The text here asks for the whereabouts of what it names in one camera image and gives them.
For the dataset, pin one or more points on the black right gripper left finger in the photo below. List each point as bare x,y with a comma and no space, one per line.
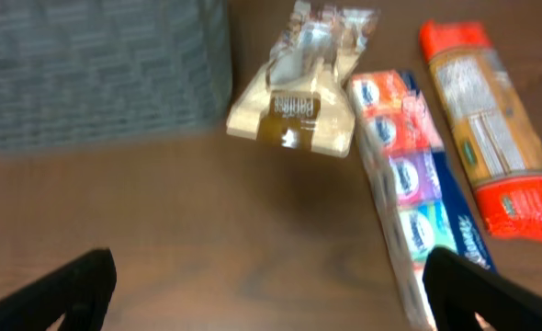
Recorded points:
74,297

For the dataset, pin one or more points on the orange spaghetti packet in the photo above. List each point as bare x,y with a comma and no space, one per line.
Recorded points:
498,146

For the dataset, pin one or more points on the dried mushroom pouch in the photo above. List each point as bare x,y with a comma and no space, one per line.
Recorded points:
297,99

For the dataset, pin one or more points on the Kleenex tissue multipack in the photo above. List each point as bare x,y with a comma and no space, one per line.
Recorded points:
419,202

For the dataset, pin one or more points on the grey plastic basket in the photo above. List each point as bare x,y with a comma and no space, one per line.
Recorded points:
80,71

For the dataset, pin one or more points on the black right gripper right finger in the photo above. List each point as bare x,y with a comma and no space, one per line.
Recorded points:
459,290

